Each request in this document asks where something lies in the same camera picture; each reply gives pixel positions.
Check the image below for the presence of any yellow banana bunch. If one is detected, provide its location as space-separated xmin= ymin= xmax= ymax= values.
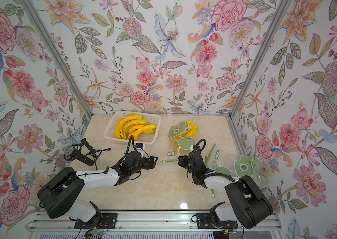
xmin=122 ymin=119 xmax=151 ymax=139

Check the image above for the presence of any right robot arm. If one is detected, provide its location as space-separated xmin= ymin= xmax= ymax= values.
xmin=178 ymin=150 xmax=274 ymax=230

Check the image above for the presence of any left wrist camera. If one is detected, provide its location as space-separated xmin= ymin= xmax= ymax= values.
xmin=135 ymin=143 xmax=144 ymax=151

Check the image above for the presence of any white plastic basket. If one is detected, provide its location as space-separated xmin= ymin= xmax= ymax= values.
xmin=103 ymin=111 xmax=161 ymax=144

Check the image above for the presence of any single yellow banana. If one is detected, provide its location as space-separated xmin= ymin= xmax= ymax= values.
xmin=114 ymin=118 xmax=123 ymax=139
xmin=132 ymin=124 xmax=157 ymax=140
xmin=119 ymin=115 xmax=144 ymax=132

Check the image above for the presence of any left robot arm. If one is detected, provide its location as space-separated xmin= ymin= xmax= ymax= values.
xmin=37 ymin=150 xmax=158 ymax=222

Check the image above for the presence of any aluminium front rail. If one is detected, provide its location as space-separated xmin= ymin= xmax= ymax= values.
xmin=26 ymin=210 xmax=283 ymax=232

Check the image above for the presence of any zip-top bag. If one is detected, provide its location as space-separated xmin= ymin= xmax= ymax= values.
xmin=162 ymin=120 xmax=199 ymax=163
xmin=204 ymin=143 xmax=235 ymax=198
xmin=232 ymin=155 xmax=269 ymax=190

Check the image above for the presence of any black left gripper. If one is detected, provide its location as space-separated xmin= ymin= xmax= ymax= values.
xmin=129 ymin=154 xmax=159 ymax=176

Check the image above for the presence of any black microphone on tripod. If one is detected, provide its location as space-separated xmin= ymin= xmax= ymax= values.
xmin=62 ymin=138 xmax=111 ymax=170

